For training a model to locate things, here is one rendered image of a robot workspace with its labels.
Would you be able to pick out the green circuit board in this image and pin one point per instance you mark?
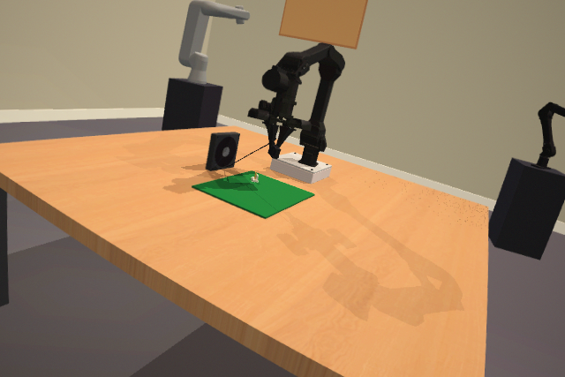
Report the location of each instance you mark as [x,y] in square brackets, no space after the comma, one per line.
[255,193]

